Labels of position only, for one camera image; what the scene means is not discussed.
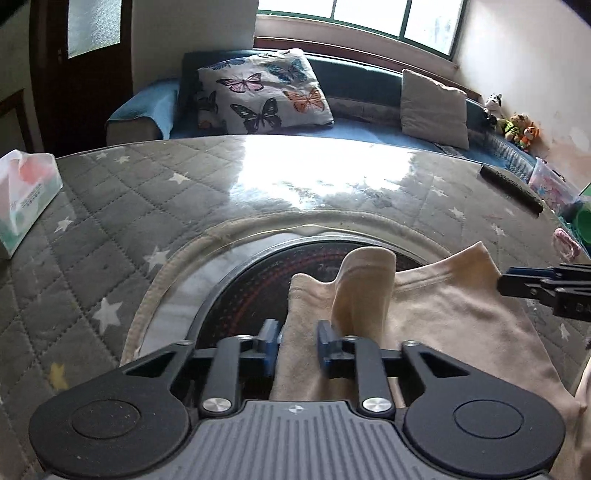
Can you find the brown bear plush toy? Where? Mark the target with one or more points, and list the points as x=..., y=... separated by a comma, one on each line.
x=515, y=128

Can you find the dark wooden door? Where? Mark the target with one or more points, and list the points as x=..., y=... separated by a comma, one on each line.
x=92, y=87

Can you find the clear plastic container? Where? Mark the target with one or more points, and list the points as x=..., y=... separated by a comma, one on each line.
x=551, y=184

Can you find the cream garment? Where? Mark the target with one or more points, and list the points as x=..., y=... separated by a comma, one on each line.
x=438, y=323

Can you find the orange tiger plush toy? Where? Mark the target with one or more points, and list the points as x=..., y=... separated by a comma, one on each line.
x=531, y=136

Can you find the green container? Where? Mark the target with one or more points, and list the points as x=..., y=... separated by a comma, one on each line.
x=582, y=217

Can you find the blue sofa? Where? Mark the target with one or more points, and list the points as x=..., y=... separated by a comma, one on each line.
x=360, y=87

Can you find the pink scrunchie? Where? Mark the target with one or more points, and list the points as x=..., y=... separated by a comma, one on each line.
x=567, y=243

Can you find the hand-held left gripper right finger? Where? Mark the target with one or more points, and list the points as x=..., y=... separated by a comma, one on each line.
x=325, y=348

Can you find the tissue pack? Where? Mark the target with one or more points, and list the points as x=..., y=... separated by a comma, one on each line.
x=25, y=198

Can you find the dark wooden furniture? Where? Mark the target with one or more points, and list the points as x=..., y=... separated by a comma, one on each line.
x=14, y=122

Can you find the butterfly print pillow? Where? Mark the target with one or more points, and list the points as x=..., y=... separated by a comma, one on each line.
x=263, y=92

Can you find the window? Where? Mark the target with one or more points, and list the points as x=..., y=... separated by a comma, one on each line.
x=369, y=14

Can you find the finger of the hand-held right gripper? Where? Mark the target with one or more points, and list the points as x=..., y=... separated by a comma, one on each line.
x=519, y=285

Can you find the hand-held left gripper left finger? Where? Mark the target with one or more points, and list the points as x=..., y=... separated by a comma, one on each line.
x=270, y=346

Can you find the black remote control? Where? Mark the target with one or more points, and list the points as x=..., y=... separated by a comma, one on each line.
x=510, y=188

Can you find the round black cooktop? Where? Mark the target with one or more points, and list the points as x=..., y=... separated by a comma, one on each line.
x=272, y=263

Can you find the plain beige pillow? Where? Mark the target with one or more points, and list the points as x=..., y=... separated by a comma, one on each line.
x=434, y=108

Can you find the black and white plush toy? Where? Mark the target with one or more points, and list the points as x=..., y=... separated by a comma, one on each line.
x=494, y=108

